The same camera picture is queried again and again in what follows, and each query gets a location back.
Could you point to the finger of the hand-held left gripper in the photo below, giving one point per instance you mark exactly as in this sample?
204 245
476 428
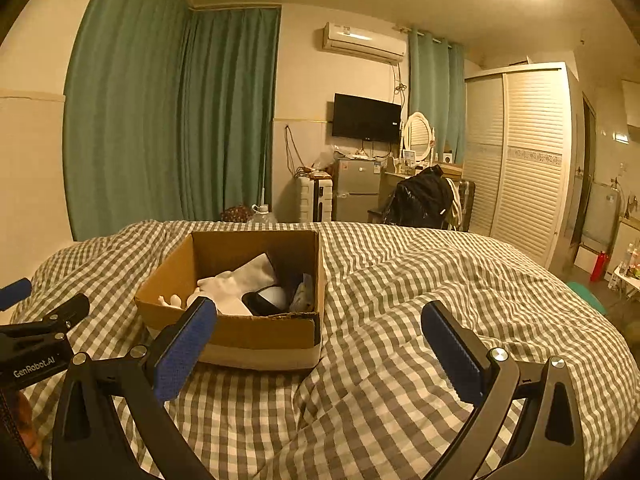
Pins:
15 291
65 310

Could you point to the grey checked blanket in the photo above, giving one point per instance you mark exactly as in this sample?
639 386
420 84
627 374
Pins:
400 320

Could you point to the black wall television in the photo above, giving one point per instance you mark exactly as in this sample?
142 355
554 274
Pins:
366 117

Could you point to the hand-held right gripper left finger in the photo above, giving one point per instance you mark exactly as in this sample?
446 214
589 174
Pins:
182 355

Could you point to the green stool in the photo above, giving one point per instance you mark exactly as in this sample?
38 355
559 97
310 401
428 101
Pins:
587 297

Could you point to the brown patterned bundle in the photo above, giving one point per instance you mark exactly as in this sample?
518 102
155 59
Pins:
236 213

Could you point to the white floor box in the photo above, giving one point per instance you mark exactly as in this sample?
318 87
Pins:
585 257

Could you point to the red fire extinguisher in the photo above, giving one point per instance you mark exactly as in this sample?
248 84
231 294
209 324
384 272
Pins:
599 266

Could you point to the black sunglasses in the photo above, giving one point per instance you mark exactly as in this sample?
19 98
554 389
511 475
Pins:
255 304

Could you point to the wide green curtain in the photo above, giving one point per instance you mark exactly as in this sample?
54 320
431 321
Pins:
160 120

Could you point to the white louvred wardrobe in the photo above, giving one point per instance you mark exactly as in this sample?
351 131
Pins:
530 160

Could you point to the silver small fridge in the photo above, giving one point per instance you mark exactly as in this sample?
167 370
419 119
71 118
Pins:
355 190

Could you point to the person's left hand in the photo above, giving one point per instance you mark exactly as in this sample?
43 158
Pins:
31 435

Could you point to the small white side table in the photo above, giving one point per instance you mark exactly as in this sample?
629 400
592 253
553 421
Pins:
627 275

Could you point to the white lumpy object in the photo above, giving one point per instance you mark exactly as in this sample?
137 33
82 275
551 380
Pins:
175 301

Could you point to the wooden dressing table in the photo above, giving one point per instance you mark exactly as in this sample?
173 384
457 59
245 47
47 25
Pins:
450 169

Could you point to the narrow green curtain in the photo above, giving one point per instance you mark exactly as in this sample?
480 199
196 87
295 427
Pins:
435 100

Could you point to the white ribbed suitcase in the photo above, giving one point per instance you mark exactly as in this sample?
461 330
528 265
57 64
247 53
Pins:
314 200

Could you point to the white air conditioner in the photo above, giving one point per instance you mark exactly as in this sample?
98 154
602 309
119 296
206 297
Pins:
362 42

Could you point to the brown cardboard box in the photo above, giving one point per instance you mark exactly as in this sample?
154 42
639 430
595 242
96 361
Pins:
250 332

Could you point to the white oval mirror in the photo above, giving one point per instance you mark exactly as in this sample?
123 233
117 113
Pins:
418 132

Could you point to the silver suitcase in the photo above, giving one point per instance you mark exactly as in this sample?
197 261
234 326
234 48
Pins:
466 205

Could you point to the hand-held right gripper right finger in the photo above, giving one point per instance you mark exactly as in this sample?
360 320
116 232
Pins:
452 350

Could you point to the clear plastic packet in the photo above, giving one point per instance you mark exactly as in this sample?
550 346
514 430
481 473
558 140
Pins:
302 295

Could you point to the clear water jug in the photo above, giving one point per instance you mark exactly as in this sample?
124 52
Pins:
262 215

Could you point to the white sock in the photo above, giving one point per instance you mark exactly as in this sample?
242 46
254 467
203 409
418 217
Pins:
235 285

